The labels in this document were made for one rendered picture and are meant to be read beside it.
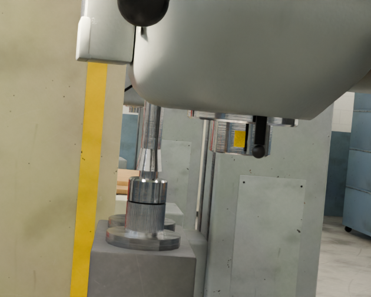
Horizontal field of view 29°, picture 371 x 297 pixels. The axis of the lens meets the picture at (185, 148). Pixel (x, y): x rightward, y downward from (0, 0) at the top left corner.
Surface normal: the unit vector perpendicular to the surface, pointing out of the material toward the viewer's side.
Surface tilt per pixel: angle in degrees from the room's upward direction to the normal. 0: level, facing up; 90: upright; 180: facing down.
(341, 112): 90
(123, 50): 90
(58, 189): 90
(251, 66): 123
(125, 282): 90
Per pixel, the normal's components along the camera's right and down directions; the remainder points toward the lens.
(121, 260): 0.08, 0.06
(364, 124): -0.98, -0.07
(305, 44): 0.13, 0.52
